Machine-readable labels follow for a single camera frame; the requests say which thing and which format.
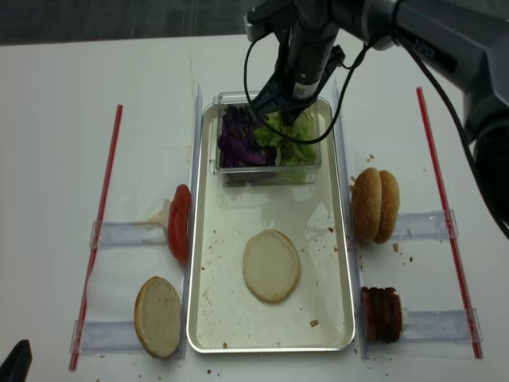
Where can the clear holder lower left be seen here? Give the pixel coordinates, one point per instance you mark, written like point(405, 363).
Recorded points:
point(90, 337)

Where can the red strip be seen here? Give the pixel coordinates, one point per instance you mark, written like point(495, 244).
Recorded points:
point(467, 304)
point(78, 331)

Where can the clear rail vertical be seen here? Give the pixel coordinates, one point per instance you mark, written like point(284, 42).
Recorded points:
point(193, 187)
point(346, 164)

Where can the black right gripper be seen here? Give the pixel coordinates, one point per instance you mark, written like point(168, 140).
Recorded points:
point(301, 64)

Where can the white onion piece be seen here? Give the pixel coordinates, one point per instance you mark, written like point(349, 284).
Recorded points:
point(164, 214)

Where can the clear rail left vertical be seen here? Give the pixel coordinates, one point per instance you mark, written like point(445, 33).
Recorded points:
point(193, 187)

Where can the bun top behind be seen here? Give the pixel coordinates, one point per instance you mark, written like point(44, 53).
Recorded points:
point(389, 207)

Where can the clear holder upper left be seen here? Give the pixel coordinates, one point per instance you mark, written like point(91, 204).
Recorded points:
point(126, 234)

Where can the bun half standing left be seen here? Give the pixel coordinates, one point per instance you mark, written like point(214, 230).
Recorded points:
point(157, 315)

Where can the clear holder lower right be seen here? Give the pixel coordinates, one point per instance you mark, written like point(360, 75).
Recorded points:
point(455, 326)

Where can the purple cabbage leaves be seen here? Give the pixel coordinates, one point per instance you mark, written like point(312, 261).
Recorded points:
point(236, 141)

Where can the clear rail right vertical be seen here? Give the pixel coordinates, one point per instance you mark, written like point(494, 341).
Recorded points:
point(346, 164)

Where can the clear holder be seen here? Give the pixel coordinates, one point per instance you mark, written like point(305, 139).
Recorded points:
point(90, 337)
point(455, 326)
point(126, 234)
point(434, 225)

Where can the white metal tray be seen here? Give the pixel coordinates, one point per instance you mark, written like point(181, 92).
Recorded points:
point(223, 315)

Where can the red strip left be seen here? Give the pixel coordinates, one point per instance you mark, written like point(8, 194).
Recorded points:
point(78, 331)

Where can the clear plastic salad box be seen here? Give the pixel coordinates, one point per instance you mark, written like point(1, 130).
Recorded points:
point(259, 175)

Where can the bottom bun on tray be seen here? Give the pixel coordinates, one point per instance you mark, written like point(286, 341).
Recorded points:
point(271, 266)

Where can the black object bottom left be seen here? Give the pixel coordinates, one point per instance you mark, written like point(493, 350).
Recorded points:
point(16, 366)

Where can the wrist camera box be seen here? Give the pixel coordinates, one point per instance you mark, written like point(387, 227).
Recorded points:
point(275, 17)

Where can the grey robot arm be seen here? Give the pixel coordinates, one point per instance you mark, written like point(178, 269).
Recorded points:
point(467, 48)

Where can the red strip right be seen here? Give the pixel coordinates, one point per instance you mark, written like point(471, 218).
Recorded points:
point(467, 304)

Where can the green lettuce pile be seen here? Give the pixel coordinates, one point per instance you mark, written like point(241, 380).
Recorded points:
point(285, 152)

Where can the sesame bun top front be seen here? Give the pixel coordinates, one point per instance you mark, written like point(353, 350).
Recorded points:
point(366, 205)

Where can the red tomato slice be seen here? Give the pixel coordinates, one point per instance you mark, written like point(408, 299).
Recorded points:
point(177, 230)

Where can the clear holder upper right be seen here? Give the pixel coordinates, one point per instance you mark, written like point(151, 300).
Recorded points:
point(434, 225)

